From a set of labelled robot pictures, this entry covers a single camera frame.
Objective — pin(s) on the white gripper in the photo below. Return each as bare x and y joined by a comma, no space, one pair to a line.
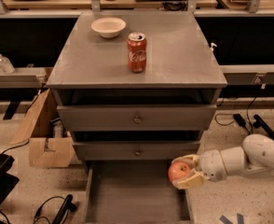
210,164

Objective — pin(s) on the red apple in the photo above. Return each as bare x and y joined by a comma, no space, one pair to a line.
178,170

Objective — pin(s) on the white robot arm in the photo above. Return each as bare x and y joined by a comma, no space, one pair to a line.
254,159

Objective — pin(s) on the grey top drawer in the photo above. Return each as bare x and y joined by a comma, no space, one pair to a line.
95,118

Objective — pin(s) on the grey middle drawer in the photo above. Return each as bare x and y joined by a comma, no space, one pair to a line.
112,151

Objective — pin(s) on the grey drawer cabinet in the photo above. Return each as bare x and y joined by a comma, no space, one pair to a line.
180,70

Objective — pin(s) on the grey open bottom drawer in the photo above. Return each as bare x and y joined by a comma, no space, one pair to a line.
134,192

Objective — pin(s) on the black floor stand leg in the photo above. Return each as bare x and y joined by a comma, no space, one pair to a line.
260,123

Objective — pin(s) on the white pump dispenser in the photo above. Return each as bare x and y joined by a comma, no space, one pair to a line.
213,46

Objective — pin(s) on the red Coca-Cola can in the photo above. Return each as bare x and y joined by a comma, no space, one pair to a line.
136,44

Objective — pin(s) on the brown cardboard box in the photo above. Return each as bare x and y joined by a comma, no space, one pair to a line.
45,149

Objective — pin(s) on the white bowl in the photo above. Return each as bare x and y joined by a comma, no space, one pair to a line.
108,27

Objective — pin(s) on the clear sanitizer bottle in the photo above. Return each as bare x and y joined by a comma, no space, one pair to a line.
6,66

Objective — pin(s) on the black power adapter with cable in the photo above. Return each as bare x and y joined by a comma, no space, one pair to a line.
244,123

